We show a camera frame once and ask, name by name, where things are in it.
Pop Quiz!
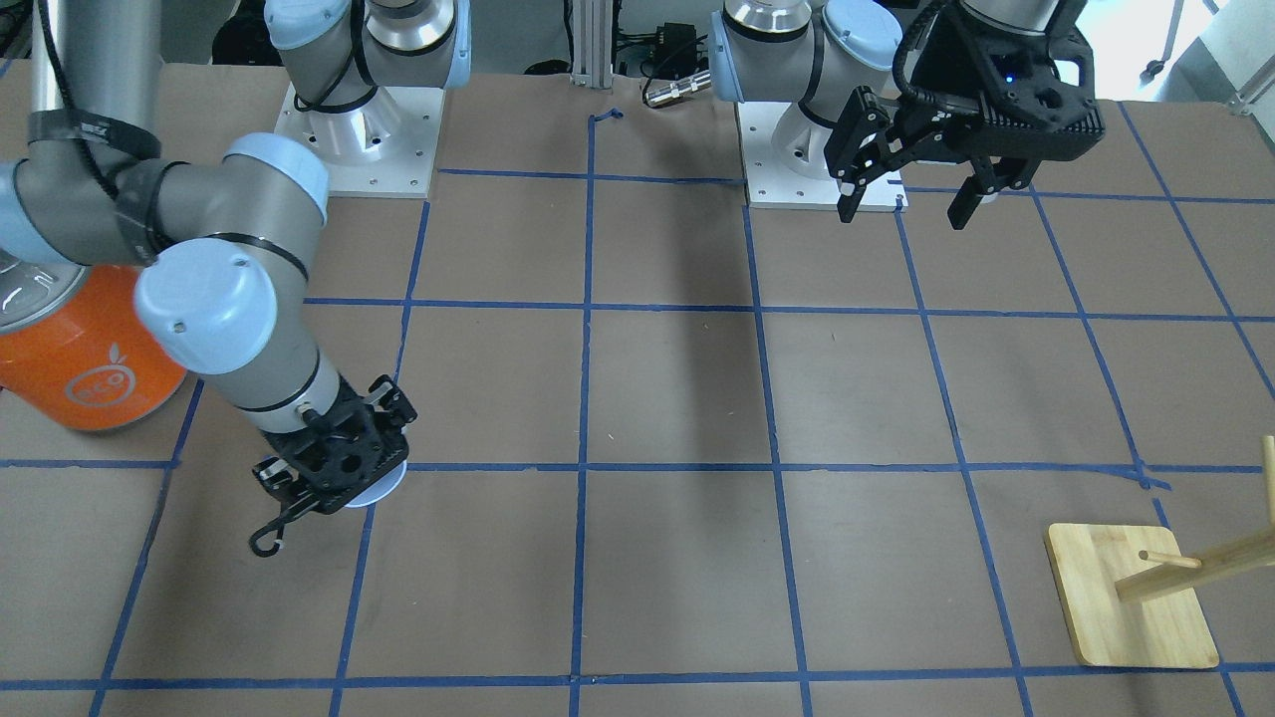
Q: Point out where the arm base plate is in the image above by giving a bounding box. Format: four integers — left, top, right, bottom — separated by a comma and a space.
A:
274, 87, 448, 199
734, 100, 907, 212

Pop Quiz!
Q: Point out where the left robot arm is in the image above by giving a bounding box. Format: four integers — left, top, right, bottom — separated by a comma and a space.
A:
708, 1, 1105, 230

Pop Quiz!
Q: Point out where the silver cable connector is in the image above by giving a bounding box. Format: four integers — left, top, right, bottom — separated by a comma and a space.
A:
643, 70, 713, 110

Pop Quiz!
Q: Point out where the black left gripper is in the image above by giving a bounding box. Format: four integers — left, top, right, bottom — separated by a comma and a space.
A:
824, 1, 1105, 230

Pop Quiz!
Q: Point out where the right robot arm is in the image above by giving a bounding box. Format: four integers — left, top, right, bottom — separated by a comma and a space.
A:
3, 1, 417, 526

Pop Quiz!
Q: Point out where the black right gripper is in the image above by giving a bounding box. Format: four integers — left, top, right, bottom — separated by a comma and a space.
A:
252, 373, 417, 519

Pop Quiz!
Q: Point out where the aluminium frame post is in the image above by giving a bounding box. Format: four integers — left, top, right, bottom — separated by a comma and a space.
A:
567, 0, 615, 92

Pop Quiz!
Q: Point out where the orange round container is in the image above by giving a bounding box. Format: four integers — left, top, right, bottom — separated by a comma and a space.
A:
1, 254, 187, 432

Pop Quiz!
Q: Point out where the wooden cup rack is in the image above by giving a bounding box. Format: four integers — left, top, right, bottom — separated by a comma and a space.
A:
1042, 436, 1272, 670

